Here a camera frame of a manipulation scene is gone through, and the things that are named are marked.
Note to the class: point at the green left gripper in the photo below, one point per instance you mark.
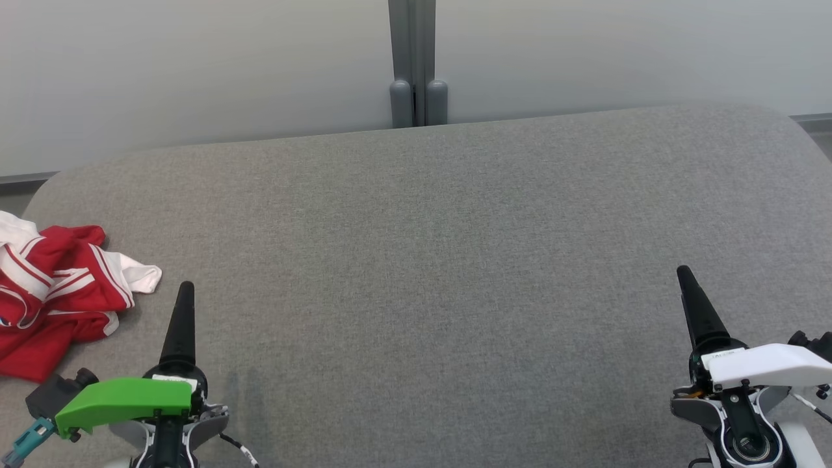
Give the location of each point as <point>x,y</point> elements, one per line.
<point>123,400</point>

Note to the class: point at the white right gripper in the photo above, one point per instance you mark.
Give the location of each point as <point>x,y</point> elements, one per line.
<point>760,365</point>

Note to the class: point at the red white basketball jersey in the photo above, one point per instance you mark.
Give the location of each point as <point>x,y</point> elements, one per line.
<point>71,279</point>

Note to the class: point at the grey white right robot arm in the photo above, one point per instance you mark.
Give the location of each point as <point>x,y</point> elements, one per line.
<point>806,445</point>

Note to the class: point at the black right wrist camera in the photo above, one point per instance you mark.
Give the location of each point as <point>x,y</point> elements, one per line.
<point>816,344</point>

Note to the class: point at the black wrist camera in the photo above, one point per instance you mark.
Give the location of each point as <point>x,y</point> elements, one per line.
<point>55,395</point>
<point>816,344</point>

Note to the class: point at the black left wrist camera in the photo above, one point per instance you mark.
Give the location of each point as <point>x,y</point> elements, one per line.
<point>55,395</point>

